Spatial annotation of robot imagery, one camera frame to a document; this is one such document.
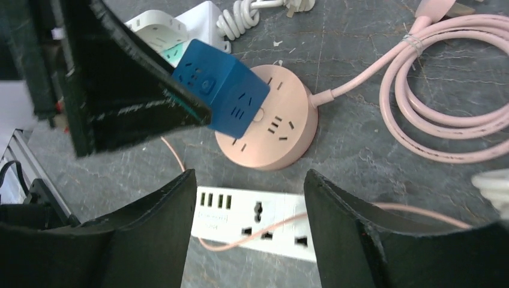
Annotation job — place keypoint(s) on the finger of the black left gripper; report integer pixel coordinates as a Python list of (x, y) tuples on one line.
[(118, 92)]

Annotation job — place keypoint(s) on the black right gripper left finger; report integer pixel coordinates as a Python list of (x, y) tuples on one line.
[(143, 244)]

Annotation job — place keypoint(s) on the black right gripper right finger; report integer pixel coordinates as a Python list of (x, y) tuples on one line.
[(358, 244)]

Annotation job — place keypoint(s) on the dark blue cube socket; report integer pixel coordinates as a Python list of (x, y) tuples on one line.
[(232, 91)]

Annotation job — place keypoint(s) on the white adapter plug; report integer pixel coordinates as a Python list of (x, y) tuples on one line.
[(158, 30)]

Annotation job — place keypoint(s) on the white power strip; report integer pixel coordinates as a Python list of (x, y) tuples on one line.
[(269, 222)]

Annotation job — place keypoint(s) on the white dock with green inset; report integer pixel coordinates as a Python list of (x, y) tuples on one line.
[(200, 22)]

